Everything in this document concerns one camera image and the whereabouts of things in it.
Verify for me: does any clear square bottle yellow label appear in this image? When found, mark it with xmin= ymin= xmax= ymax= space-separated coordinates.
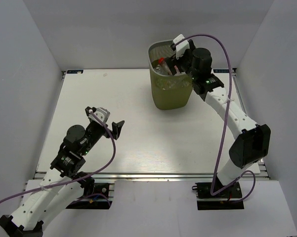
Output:
xmin=156 ymin=79 xmax=190 ymax=90

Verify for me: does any crushed bottle red label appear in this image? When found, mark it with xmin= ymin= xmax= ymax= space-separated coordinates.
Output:
xmin=158 ymin=58 xmax=180 ymax=76

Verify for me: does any clear ribbed bottle blue cap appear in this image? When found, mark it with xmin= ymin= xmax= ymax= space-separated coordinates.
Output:
xmin=151 ymin=60 xmax=163 ymax=75

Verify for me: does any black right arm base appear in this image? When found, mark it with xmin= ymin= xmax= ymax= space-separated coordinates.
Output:
xmin=191 ymin=182 xmax=244 ymax=211

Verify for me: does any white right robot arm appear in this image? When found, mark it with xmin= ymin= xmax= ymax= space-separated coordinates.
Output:
xmin=171 ymin=38 xmax=271 ymax=197

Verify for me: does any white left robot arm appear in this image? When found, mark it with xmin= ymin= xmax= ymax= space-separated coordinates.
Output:
xmin=0 ymin=107 xmax=125 ymax=237

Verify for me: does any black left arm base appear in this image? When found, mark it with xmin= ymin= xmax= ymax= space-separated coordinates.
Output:
xmin=66 ymin=177 xmax=113 ymax=210

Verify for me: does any green mesh waste bin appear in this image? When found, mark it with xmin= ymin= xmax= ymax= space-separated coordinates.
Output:
xmin=148 ymin=40 xmax=193 ymax=110

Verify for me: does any blue sticker right corner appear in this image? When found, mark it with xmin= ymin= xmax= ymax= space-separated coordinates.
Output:
xmin=213 ymin=69 xmax=236 ymax=74

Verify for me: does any blue sticker corner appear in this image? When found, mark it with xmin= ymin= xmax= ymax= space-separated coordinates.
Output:
xmin=213 ymin=69 xmax=236 ymax=74
xmin=66 ymin=70 xmax=84 ymax=74

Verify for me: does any blue sticker left corner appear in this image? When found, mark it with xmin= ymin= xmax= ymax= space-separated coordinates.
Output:
xmin=66 ymin=70 xmax=84 ymax=74

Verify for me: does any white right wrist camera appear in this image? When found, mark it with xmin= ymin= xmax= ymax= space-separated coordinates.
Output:
xmin=170 ymin=34 xmax=190 ymax=59

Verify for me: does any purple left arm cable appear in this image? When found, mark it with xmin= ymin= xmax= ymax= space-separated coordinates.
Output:
xmin=0 ymin=111 xmax=116 ymax=209

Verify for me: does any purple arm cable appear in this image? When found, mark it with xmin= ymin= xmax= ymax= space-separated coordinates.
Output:
xmin=0 ymin=111 xmax=116 ymax=209
xmin=175 ymin=34 xmax=256 ymax=203

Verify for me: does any aluminium table edge rail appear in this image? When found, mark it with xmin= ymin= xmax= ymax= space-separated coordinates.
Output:
xmin=92 ymin=173 xmax=213 ymax=180

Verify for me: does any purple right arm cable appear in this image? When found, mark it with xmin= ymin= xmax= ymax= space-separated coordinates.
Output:
xmin=175 ymin=34 xmax=256 ymax=203

